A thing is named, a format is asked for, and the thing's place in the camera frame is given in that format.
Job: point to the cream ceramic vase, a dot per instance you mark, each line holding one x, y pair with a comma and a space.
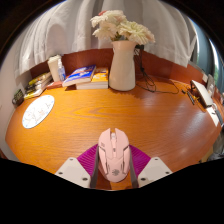
122, 66

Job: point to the red-brown book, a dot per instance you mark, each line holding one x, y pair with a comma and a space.
55, 84

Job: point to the white flat device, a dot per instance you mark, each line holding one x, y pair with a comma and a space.
201, 93

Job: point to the yellow-orange book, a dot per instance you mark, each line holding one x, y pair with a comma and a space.
100, 77

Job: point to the green and black mug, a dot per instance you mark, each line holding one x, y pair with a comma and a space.
18, 97

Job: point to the cream lidded tumbler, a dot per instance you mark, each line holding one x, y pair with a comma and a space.
53, 68

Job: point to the yellow and white book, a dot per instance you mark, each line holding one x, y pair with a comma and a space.
35, 93

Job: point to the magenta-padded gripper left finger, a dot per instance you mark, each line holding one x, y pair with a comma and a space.
75, 170

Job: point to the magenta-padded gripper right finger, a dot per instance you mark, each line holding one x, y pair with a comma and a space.
151, 170

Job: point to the white curtain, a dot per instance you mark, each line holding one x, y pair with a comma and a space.
66, 30

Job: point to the white paper sheet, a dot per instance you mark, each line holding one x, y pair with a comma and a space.
213, 115

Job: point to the round light-blue mouse pad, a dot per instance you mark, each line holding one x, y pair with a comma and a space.
38, 111

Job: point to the pink computer mouse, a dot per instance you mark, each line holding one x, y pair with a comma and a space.
113, 156

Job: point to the window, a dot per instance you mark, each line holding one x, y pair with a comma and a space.
213, 56

